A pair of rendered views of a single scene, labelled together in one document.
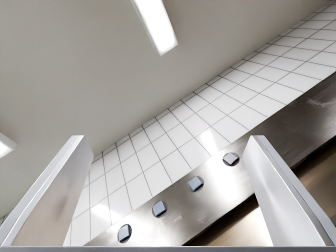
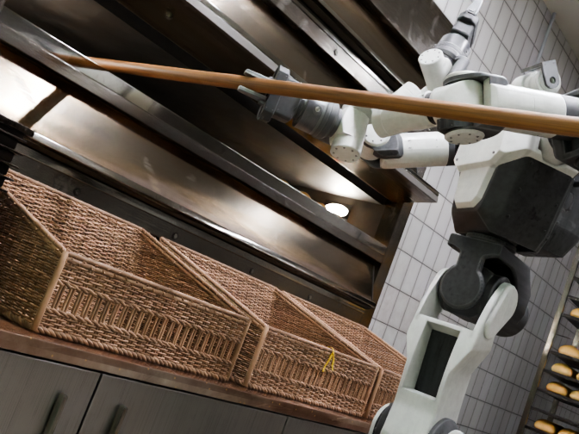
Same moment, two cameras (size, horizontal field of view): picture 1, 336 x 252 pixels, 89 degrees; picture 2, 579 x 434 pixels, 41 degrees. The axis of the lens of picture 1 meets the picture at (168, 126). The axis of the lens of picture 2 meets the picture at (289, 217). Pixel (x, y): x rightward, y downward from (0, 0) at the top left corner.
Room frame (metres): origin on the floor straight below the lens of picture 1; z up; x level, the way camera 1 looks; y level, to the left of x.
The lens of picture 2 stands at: (-1.19, 1.68, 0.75)
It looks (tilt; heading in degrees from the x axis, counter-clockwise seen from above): 8 degrees up; 315
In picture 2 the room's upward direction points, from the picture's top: 21 degrees clockwise
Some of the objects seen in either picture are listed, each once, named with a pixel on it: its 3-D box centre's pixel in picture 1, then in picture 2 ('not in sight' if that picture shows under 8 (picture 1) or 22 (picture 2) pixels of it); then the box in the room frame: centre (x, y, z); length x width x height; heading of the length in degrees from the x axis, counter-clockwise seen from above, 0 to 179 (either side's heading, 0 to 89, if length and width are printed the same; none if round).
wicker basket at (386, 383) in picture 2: not in sight; (364, 365); (0.40, -0.50, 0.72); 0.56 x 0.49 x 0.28; 94
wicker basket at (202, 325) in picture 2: not in sight; (99, 268); (0.29, 0.69, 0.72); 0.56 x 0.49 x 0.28; 95
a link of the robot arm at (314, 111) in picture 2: not in sight; (294, 103); (0.00, 0.60, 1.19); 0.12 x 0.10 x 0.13; 59
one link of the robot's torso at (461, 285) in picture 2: not in sight; (488, 288); (-0.27, 0.06, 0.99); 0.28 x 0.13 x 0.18; 94
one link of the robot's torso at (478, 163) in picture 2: not in sight; (528, 179); (-0.29, 0.09, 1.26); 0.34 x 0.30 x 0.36; 150
